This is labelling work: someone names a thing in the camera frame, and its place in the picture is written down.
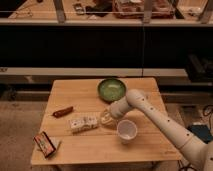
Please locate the white paper cup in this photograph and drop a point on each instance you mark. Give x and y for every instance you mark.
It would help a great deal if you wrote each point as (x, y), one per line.
(126, 131)

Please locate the black power adapter box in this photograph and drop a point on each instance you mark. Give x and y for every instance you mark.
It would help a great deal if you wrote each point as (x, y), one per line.
(202, 132)

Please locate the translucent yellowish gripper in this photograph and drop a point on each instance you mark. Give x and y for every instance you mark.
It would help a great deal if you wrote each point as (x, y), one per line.
(107, 120)

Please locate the metal shelf rail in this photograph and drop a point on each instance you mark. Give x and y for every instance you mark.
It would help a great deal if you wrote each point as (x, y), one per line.
(123, 72)

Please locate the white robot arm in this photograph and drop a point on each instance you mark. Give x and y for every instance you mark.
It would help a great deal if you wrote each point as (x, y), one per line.
(198, 153)

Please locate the wooden table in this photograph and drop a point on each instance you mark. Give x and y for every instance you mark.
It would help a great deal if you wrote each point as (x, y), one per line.
(100, 145)

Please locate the orange snack packet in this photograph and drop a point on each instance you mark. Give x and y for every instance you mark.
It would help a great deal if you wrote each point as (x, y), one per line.
(47, 145)

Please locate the brown sausage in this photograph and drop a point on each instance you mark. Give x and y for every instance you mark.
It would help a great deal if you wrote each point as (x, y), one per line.
(62, 112)

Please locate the green bowl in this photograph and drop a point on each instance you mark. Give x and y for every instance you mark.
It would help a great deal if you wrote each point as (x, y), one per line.
(111, 89)

